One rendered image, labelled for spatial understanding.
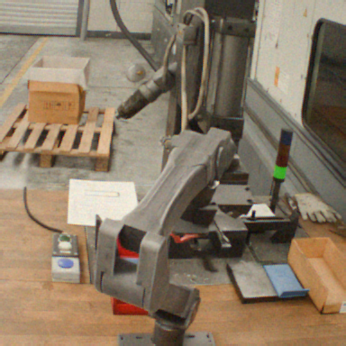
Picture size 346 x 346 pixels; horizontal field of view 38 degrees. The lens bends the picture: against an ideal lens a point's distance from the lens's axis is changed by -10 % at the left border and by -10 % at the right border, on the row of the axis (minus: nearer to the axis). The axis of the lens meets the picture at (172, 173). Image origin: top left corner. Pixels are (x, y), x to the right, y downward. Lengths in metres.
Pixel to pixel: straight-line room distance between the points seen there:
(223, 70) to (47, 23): 9.35
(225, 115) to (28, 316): 0.64
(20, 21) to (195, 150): 9.79
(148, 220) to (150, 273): 0.08
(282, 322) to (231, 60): 0.61
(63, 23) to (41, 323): 9.54
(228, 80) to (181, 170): 0.46
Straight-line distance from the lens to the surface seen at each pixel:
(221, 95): 1.24
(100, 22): 10.47
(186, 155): 0.83
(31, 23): 10.52
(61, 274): 1.23
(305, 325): 1.22
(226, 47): 1.21
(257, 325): 1.19
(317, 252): 1.48
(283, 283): 1.31
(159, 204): 0.76
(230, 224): 1.39
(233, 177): 1.30
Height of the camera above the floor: 1.62
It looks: 23 degrees down
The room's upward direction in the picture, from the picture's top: 7 degrees clockwise
